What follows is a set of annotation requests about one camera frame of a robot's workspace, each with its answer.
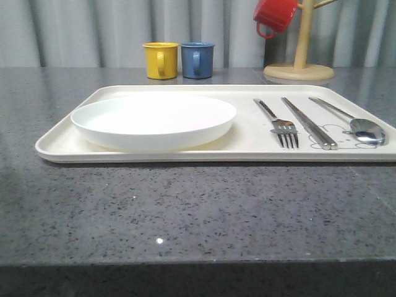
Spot white round plate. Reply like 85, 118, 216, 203
71, 94, 237, 152

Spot silver metal fork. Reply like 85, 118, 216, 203
253, 98, 299, 149

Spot silver metal chopstick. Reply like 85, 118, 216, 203
283, 97, 339, 151
280, 97, 332, 151

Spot silver metal spoon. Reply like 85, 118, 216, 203
309, 97, 386, 145

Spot cream rabbit serving tray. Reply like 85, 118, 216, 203
35, 85, 395, 163

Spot blue enamel mug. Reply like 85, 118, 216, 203
181, 42, 215, 79

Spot yellow enamel mug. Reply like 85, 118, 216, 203
143, 42, 179, 80

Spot wooden mug tree stand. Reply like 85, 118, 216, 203
264, 1, 335, 81

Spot red enamel mug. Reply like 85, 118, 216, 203
253, 0, 299, 38

